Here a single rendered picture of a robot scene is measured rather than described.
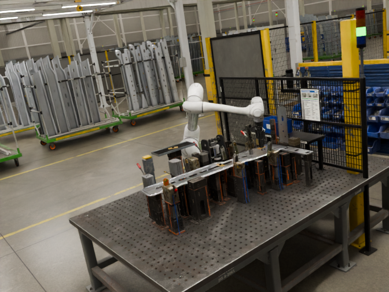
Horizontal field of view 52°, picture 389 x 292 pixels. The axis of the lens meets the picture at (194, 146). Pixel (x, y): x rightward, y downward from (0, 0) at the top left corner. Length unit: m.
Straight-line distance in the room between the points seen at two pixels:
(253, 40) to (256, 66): 0.36
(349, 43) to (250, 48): 2.49
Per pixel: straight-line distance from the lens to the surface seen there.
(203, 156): 3.39
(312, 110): 3.82
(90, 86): 10.41
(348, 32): 3.52
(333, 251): 3.54
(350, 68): 3.54
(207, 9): 11.20
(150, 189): 3.04
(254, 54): 5.75
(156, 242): 2.91
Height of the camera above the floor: 2.06
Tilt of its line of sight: 15 degrees down
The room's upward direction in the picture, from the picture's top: 9 degrees counter-clockwise
